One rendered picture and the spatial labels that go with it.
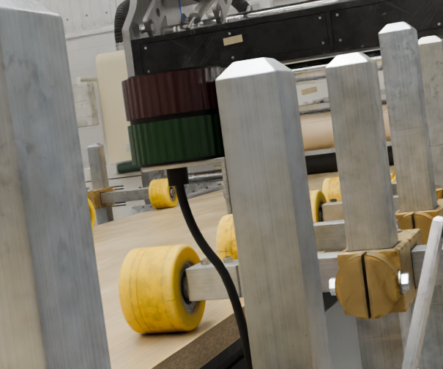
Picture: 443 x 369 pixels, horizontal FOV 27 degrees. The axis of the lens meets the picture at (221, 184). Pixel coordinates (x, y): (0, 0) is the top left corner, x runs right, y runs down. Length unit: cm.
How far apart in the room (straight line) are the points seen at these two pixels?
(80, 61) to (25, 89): 1042
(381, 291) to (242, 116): 26
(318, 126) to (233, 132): 264
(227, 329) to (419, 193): 25
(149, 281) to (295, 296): 35
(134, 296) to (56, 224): 57
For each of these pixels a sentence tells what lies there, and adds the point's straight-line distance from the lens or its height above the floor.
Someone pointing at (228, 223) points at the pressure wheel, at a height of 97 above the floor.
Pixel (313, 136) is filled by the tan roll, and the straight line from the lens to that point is 313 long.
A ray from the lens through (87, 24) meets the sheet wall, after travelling 1069.
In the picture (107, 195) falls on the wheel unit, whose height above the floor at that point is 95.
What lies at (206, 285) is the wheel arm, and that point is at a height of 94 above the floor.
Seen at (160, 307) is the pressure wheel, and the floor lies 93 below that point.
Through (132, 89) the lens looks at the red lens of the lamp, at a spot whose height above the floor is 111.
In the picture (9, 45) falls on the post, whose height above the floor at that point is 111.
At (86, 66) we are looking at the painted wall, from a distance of 1064.
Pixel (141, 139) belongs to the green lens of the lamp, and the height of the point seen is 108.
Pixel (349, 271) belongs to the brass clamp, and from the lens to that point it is 71.
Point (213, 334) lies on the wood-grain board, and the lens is 86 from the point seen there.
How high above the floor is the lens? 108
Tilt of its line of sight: 3 degrees down
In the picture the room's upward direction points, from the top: 7 degrees counter-clockwise
